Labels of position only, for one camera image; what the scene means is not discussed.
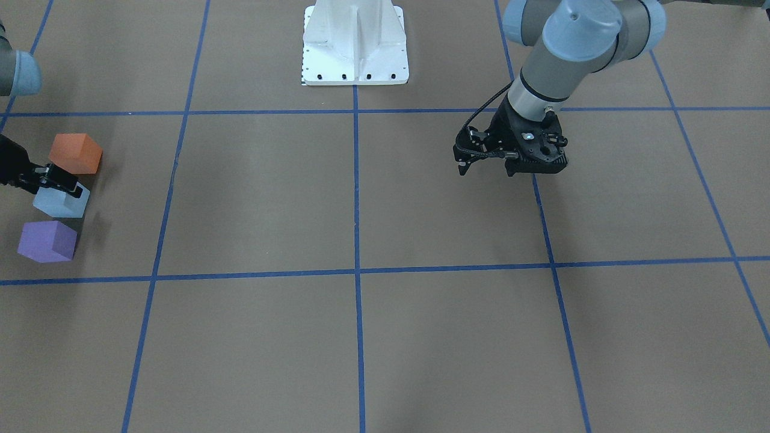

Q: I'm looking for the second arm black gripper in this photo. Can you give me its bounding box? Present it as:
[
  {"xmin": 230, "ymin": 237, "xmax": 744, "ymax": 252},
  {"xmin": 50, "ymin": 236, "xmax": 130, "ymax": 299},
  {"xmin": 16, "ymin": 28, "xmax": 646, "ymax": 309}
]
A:
[{"xmin": 452, "ymin": 99, "xmax": 568, "ymax": 177}]

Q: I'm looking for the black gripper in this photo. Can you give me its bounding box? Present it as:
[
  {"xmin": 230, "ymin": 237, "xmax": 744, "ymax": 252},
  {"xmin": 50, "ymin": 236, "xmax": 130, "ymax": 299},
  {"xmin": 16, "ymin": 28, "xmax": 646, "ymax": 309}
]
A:
[{"xmin": 1, "ymin": 135, "xmax": 84, "ymax": 198}]

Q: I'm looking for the light blue foam block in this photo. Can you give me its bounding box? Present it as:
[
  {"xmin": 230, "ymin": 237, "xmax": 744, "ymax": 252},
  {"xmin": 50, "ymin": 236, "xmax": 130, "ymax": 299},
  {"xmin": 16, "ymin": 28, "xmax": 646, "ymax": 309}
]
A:
[{"xmin": 32, "ymin": 183, "xmax": 90, "ymax": 218}]

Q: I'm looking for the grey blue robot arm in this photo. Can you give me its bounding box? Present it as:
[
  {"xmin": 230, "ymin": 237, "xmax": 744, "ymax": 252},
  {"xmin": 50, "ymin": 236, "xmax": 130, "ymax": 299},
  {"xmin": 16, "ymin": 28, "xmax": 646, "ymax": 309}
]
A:
[{"xmin": 1, "ymin": 23, "xmax": 84, "ymax": 199}]

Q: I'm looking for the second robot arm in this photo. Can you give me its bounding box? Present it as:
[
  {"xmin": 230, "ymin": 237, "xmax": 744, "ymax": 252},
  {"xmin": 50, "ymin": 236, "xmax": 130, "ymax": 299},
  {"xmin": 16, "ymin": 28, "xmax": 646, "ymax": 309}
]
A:
[{"xmin": 453, "ymin": 1, "xmax": 667, "ymax": 176}]

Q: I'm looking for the orange foam block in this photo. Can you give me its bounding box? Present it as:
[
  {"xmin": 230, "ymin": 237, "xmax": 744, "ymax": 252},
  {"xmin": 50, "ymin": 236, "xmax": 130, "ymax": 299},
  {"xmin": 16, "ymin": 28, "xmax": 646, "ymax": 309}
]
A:
[{"xmin": 49, "ymin": 134, "xmax": 103, "ymax": 175}]

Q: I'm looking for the purple foam block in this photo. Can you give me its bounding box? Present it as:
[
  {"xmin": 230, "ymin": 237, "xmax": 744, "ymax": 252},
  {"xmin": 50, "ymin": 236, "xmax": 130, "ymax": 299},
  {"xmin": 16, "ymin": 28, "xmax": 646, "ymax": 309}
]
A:
[{"xmin": 17, "ymin": 220, "xmax": 78, "ymax": 263}]

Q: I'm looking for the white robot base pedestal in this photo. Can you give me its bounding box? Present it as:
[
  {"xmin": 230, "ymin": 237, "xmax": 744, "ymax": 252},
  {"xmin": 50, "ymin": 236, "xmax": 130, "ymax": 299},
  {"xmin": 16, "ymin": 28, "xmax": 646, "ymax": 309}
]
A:
[{"xmin": 301, "ymin": 1, "xmax": 410, "ymax": 86}]

